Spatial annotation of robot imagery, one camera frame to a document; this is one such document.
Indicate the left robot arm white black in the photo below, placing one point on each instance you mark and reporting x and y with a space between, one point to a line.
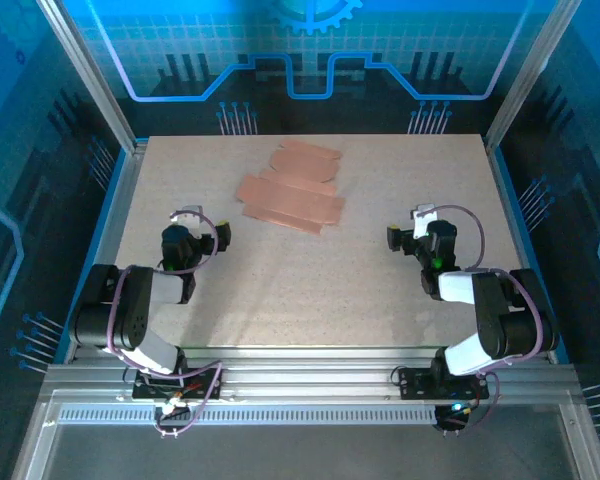
135 320

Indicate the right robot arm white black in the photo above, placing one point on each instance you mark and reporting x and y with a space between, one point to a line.
500 320

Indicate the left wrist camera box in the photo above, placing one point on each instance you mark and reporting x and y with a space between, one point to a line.
187 216

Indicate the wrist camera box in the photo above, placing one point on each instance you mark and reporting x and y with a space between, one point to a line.
425 214
187 216

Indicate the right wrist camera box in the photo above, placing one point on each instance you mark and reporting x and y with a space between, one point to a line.
425 214

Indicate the aluminium side rail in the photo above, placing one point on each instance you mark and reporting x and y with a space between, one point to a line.
122 200
503 200

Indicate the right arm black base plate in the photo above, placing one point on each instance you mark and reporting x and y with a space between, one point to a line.
415 385

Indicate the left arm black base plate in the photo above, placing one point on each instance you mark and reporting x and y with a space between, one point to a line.
147 392

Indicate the aluminium frame cross rail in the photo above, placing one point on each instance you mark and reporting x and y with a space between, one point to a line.
305 375

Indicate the aluminium corner post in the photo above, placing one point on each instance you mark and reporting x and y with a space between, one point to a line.
92 75
527 75

